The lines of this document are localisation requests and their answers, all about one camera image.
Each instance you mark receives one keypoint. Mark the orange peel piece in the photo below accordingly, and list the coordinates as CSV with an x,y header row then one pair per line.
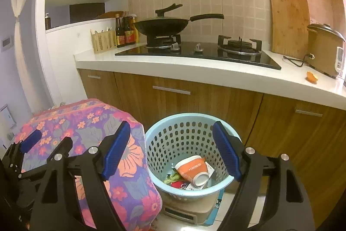
x,y
312,77

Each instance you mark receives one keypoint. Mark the yellow oil bottle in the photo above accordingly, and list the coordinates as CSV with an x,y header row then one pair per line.
x,y
136,33

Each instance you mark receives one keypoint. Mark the wall switch panel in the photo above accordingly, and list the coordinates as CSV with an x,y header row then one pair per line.
x,y
7,43

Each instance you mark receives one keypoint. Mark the light wooden board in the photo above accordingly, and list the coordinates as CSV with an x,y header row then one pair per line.
x,y
110,15

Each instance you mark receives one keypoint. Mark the beige rice cooker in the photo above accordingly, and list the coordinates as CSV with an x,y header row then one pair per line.
x,y
321,55

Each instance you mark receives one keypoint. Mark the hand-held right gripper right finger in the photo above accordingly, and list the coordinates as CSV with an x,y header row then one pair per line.
x,y
227,152

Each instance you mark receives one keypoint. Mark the small dark sauce bottle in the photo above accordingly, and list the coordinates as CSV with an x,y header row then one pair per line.
x,y
120,36

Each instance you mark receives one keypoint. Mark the black glass gas stove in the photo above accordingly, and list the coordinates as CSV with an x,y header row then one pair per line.
x,y
205,56

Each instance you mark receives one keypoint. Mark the dark bottle with pump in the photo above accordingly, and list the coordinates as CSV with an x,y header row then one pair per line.
x,y
47,22

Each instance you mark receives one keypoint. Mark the yellow slotted utensil basket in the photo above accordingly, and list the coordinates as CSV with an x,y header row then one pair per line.
x,y
104,43

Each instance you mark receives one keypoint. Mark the white kitchen countertop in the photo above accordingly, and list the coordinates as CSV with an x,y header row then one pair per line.
x,y
189,68

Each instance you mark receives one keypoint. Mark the wooden kitchen cabinet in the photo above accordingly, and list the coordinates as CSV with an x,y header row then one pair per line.
x,y
216,103

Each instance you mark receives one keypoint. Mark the black wok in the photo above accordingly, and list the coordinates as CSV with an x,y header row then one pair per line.
x,y
162,26

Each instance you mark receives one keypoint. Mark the wooden cutting board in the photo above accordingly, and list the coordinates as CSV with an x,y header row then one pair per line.
x,y
289,25

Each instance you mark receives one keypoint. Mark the floral tablecloth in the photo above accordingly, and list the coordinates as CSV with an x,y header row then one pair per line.
x,y
89,122

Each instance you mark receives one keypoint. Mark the orange paper cup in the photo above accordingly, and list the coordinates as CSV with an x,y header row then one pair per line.
x,y
190,167

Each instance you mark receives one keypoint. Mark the large dark sauce bottle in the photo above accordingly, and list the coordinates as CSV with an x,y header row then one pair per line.
x,y
129,34

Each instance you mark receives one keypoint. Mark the red wrapper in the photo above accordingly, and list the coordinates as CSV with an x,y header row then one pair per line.
x,y
178,185

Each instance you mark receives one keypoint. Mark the light blue perforated plastic basket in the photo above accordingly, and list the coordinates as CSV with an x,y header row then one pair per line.
x,y
186,128

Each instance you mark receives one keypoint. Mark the black wok lid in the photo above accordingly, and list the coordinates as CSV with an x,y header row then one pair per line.
x,y
166,11

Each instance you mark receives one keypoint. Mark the black burner grate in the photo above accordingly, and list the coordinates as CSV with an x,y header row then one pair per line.
x,y
162,41
240,47

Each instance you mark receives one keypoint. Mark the silver stove knob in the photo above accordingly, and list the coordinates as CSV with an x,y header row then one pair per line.
x,y
199,47
175,47

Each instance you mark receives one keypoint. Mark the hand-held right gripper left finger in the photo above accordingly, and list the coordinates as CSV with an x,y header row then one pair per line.
x,y
119,149

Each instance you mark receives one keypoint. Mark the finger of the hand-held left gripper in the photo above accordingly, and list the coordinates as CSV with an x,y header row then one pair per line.
x,y
31,140
65,145

